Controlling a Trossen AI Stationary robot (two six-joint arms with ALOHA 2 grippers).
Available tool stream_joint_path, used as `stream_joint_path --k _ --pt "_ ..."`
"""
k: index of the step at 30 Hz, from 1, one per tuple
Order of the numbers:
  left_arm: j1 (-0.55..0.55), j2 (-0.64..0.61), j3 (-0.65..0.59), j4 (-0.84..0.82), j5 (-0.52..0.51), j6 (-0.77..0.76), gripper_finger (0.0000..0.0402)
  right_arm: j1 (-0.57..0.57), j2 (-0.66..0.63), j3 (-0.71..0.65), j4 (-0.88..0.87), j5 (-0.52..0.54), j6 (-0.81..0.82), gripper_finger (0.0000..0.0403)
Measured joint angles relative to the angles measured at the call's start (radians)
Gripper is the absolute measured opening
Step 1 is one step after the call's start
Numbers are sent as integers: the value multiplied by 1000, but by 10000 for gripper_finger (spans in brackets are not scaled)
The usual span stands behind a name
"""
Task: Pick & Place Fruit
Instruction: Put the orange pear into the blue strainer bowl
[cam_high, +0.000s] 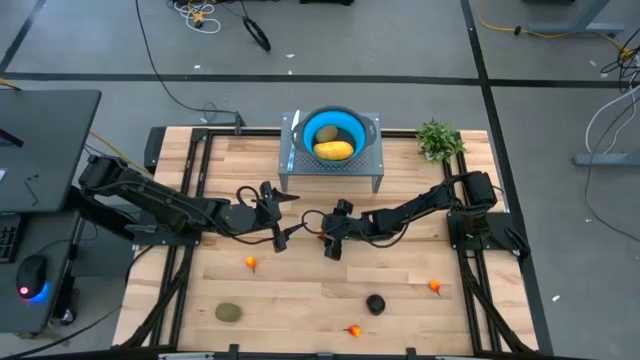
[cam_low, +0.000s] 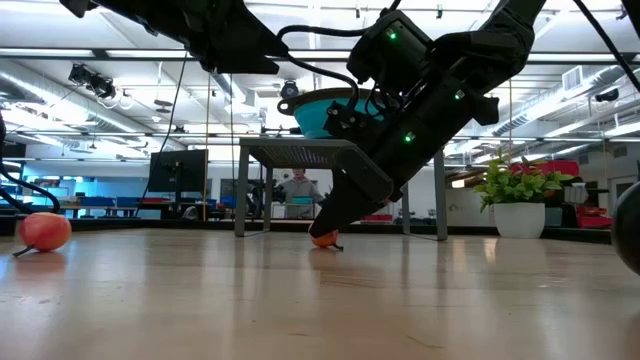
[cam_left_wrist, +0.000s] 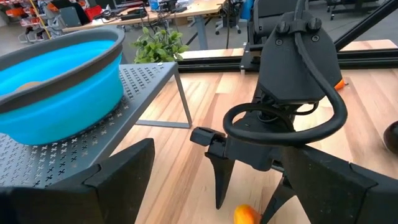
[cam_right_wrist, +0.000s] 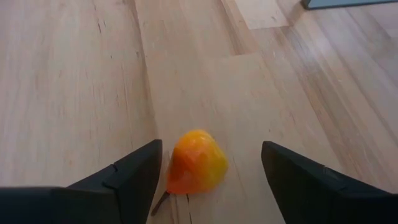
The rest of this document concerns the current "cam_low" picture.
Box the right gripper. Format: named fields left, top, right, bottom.
left=309, top=92, right=471, bottom=239

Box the small orange toy fruit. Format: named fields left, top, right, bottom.
left=310, top=228, right=346, bottom=252
left=12, top=211, right=73, bottom=259

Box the dark round fruit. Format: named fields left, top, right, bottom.
left=610, top=180, right=640, bottom=277

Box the person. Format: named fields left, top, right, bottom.
left=276, top=167, right=326, bottom=220

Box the grey perforated metal stand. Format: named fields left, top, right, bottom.
left=233, top=137, right=449, bottom=243

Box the blue collapsible bowl grey rim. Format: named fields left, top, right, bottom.
left=277, top=87, right=386, bottom=141

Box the green potted plant white pot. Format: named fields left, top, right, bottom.
left=472, top=148, right=575, bottom=240

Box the black monitor on stand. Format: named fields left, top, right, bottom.
left=147, top=148, right=209, bottom=219

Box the red storage bin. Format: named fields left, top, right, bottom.
left=577, top=207, right=614, bottom=230
left=510, top=159, right=581, bottom=177

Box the black ceiling fixture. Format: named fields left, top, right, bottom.
left=67, top=63, right=118, bottom=100

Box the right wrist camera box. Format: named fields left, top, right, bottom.
left=327, top=99, right=384, bottom=144

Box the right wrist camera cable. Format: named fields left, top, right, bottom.
left=276, top=24, right=374, bottom=119

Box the hanging black cable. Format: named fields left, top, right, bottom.
left=133, top=49, right=190, bottom=217

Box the drooping black arm cable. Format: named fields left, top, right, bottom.
left=0, top=112, right=62, bottom=215

